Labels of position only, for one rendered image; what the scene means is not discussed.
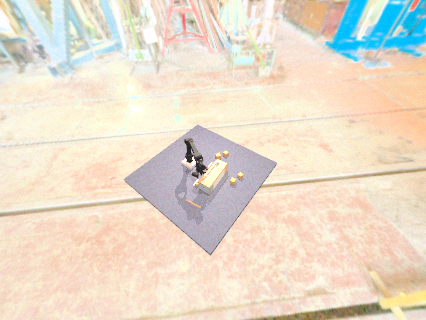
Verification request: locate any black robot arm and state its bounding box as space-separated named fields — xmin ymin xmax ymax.
xmin=184 ymin=138 xmax=208 ymax=174

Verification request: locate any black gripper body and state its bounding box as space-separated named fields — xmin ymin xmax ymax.
xmin=192 ymin=166 xmax=200 ymax=177

